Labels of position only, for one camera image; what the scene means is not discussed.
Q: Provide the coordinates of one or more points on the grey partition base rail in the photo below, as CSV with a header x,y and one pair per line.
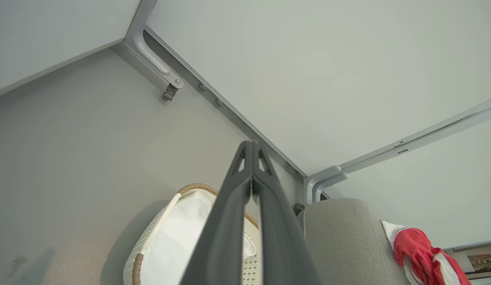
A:
x,y
245,124
427,134

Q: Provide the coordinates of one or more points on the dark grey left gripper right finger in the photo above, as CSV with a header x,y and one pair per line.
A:
x,y
281,245

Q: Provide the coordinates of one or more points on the white fabric basket liner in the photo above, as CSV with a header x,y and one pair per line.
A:
x,y
178,237

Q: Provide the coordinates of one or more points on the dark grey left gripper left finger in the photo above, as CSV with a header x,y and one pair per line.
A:
x,y
225,237

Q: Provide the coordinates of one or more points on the dark printed picture panel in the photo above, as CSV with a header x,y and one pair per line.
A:
x,y
480,261

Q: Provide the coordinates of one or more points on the white woven laundry basket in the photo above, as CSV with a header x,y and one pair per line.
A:
x,y
144,245

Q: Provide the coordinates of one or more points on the red and white sports shirt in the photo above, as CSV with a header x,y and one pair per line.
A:
x,y
415,245

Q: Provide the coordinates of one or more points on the grey fabric sofa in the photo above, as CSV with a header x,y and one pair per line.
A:
x,y
348,245

